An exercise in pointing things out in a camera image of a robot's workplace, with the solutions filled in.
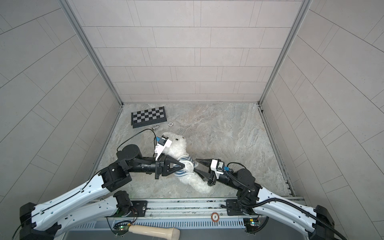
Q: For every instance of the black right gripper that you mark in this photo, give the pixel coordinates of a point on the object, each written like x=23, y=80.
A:
x=212, y=178

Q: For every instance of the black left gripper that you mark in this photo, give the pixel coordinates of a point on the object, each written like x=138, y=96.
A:
x=161, y=166

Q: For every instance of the blue white striped knit sweater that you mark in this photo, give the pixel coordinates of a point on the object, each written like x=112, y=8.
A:
x=189, y=166

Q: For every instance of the white plush teddy bear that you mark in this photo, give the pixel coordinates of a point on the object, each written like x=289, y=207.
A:
x=178, y=151

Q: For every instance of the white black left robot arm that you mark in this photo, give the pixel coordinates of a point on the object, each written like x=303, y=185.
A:
x=96, y=198

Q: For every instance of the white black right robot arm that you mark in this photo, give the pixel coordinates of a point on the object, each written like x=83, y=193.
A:
x=253, y=199

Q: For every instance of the small silver metal jar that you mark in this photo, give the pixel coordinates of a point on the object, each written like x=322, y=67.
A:
x=155, y=128

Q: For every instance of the red round sticker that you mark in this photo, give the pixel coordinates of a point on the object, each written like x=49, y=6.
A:
x=215, y=217

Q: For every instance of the folded black chess board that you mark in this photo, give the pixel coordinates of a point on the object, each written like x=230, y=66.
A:
x=148, y=117

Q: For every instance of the right green circuit board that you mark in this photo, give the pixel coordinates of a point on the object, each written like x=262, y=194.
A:
x=251, y=225

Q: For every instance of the green circuit board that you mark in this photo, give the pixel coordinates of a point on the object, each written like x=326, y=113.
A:
x=251, y=225
x=121, y=228

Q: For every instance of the left green circuit board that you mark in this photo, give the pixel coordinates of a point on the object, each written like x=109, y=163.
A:
x=121, y=228

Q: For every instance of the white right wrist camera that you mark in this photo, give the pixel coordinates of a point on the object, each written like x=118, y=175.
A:
x=218, y=168

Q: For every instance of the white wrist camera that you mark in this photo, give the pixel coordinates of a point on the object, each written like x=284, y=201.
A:
x=162, y=143
x=218, y=168

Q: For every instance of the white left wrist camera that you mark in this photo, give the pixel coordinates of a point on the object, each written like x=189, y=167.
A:
x=162, y=143

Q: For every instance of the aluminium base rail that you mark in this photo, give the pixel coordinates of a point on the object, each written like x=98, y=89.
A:
x=182, y=214

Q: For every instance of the beige wooden handle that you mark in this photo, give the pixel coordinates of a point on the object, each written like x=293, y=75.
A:
x=164, y=233

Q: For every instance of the aluminium corner frame post right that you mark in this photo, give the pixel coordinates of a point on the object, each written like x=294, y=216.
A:
x=289, y=41

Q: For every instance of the aluminium corner frame post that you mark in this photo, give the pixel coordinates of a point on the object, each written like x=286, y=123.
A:
x=289, y=41
x=70, y=15

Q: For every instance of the aluminium corner frame post left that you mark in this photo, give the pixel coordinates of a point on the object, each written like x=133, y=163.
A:
x=70, y=15

